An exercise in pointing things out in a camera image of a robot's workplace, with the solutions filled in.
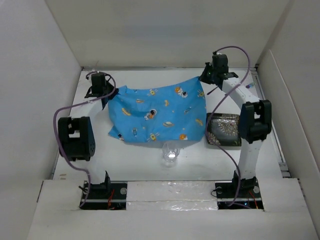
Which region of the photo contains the iridescent metallic fork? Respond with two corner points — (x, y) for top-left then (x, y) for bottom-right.
(245, 82), (255, 89)

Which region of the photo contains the blue space-print cloth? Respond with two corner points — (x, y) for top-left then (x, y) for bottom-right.
(108, 77), (207, 144)

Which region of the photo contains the black floral square plate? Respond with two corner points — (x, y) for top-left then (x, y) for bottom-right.
(206, 113), (242, 147)

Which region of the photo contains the clear plastic cup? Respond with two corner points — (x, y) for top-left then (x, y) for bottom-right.
(161, 141), (181, 168)

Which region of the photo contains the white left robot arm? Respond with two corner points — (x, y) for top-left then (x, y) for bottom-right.
(52, 71), (119, 194)

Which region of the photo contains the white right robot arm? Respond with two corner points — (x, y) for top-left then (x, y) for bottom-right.
(199, 51), (272, 197)

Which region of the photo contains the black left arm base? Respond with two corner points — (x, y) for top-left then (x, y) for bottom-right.
(79, 172), (128, 211)

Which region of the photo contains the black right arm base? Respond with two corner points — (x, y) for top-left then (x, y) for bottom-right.
(210, 175), (264, 210)

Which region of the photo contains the white foam front board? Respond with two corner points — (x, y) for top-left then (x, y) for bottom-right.
(126, 180), (218, 211)

